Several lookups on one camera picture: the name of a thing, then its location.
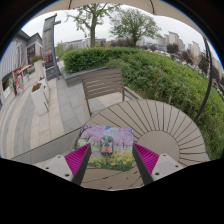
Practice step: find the green hedge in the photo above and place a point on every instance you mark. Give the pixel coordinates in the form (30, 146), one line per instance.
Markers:
(160, 70)

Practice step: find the grey storefront building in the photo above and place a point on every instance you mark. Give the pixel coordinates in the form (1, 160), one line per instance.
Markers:
(16, 56)

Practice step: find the white planter with flowers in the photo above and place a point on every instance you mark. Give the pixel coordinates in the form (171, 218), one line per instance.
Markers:
(39, 101)
(38, 70)

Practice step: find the round leafy tree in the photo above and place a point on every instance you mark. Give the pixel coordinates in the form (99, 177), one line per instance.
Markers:
(135, 25)

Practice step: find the brown slatted chair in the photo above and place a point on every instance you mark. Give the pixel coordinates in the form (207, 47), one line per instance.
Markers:
(101, 83)

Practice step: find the beige patio umbrella canopy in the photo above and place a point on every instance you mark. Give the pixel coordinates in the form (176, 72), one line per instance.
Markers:
(110, 3)

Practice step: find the transparent computer mouse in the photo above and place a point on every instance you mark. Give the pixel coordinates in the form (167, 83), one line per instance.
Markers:
(106, 146)

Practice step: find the tall sparse tree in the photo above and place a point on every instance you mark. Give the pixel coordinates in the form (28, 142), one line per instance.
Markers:
(92, 36)

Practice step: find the black curved umbrella pole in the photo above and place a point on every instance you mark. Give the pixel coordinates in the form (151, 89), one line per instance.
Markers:
(208, 83)

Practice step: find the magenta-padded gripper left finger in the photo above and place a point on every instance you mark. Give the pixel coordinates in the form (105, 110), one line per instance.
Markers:
(76, 159)

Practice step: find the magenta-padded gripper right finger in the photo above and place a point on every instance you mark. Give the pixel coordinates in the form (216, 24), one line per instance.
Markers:
(146, 159)

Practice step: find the distant apartment buildings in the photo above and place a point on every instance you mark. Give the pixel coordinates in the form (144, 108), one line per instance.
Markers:
(193, 48)

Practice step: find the grey sign pylon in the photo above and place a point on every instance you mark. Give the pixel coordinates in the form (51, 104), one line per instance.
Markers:
(48, 40)

